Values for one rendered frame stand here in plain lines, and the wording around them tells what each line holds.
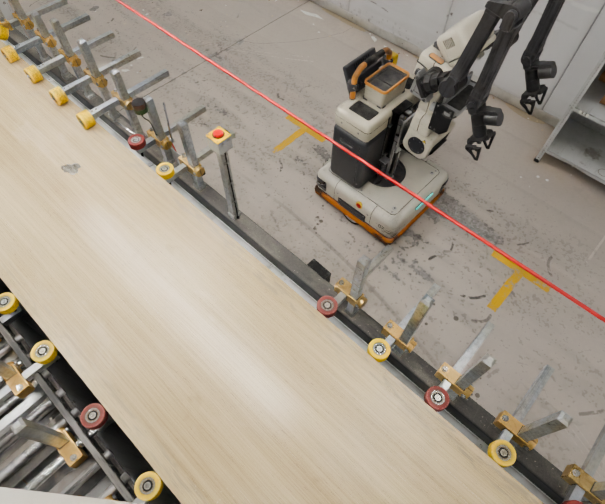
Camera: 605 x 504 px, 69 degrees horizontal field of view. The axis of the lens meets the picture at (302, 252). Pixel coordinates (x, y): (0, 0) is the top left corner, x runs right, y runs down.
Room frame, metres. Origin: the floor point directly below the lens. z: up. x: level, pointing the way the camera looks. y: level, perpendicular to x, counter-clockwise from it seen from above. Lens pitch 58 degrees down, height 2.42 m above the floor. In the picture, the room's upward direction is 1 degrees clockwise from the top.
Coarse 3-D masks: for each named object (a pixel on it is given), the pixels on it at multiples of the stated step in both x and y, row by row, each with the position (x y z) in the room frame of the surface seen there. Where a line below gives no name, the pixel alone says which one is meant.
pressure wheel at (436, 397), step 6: (432, 390) 0.39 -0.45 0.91; (438, 390) 0.39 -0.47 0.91; (444, 390) 0.39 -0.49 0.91; (426, 396) 0.37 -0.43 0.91; (432, 396) 0.37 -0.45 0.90; (438, 396) 0.37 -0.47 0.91; (444, 396) 0.37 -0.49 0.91; (426, 402) 0.35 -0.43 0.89; (432, 402) 0.35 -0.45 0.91; (438, 402) 0.35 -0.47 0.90; (444, 402) 0.35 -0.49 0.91; (438, 408) 0.33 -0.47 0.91; (444, 408) 0.33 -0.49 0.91
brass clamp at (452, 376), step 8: (440, 368) 0.49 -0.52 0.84; (448, 368) 0.49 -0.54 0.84; (440, 376) 0.46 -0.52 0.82; (448, 376) 0.46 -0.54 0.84; (456, 376) 0.46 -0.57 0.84; (456, 384) 0.43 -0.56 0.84; (472, 384) 0.44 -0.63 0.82; (456, 392) 0.41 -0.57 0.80; (464, 392) 0.40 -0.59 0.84; (472, 392) 0.40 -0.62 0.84
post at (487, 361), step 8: (480, 360) 0.44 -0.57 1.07; (488, 360) 0.43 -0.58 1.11; (496, 360) 0.43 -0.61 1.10; (472, 368) 0.43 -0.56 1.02; (480, 368) 0.42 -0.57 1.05; (488, 368) 0.41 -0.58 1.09; (464, 376) 0.43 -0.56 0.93; (472, 376) 0.42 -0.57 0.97; (480, 376) 0.41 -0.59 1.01; (464, 384) 0.42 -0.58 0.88; (448, 392) 0.43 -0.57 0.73
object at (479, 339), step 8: (488, 328) 0.65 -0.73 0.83; (480, 336) 0.62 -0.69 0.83; (472, 344) 0.58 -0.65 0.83; (480, 344) 0.59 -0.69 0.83; (464, 352) 0.55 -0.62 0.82; (472, 352) 0.55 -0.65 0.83; (464, 360) 0.52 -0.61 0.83; (456, 368) 0.49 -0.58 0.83; (440, 384) 0.43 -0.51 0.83; (448, 384) 0.43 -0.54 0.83
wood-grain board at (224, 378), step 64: (0, 64) 2.12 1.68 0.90; (0, 128) 1.62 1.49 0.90; (64, 128) 1.63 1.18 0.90; (0, 192) 1.22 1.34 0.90; (64, 192) 1.23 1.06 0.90; (128, 192) 1.24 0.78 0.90; (0, 256) 0.89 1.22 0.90; (64, 256) 0.90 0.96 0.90; (128, 256) 0.90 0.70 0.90; (192, 256) 0.91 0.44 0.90; (64, 320) 0.62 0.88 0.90; (128, 320) 0.63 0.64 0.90; (192, 320) 0.63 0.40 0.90; (256, 320) 0.64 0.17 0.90; (320, 320) 0.64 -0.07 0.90; (128, 384) 0.39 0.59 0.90; (192, 384) 0.40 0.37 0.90; (256, 384) 0.40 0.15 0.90; (320, 384) 0.40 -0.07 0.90; (384, 384) 0.41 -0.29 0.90; (192, 448) 0.20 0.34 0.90; (256, 448) 0.20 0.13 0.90; (320, 448) 0.20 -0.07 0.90; (384, 448) 0.20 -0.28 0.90; (448, 448) 0.21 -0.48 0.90
